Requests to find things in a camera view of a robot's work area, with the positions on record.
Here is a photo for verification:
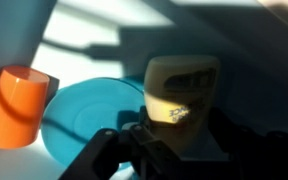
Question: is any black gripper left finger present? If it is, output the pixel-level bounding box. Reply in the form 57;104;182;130
58;106;185;180

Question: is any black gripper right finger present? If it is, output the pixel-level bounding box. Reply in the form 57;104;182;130
208;107;288;180

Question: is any blue plastic plate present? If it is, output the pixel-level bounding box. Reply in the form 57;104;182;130
40;77;147;172

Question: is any orange plastic cup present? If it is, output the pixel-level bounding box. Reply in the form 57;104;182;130
0;65;51;150

